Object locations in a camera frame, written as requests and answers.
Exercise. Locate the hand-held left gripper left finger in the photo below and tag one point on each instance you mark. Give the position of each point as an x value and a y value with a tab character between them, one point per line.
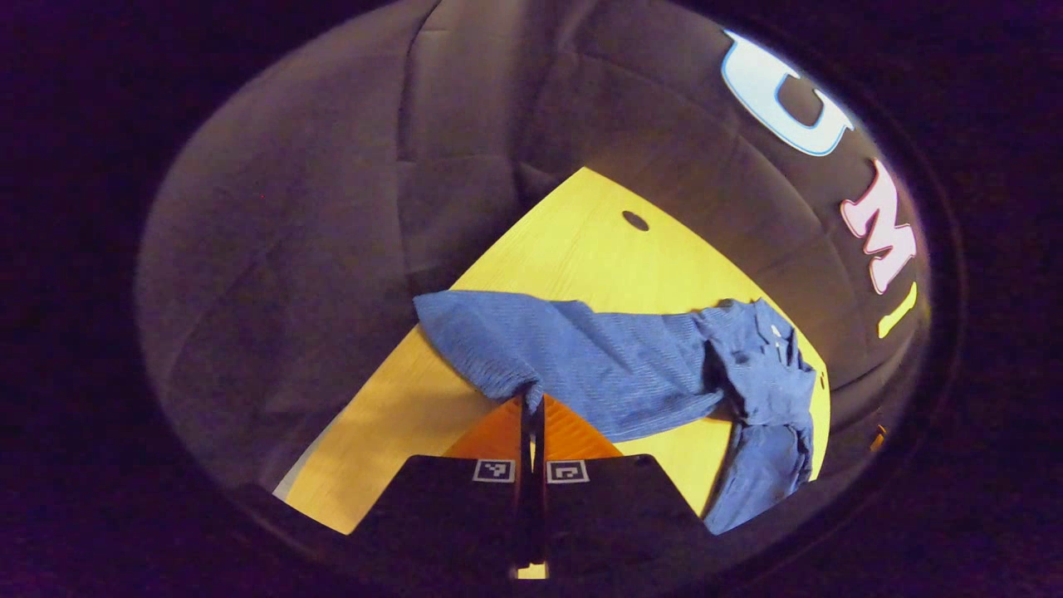
448	515

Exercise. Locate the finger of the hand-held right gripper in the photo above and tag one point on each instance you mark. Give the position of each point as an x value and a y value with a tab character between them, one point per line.
878	438

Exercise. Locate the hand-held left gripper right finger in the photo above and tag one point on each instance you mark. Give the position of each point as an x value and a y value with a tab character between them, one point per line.
614	515

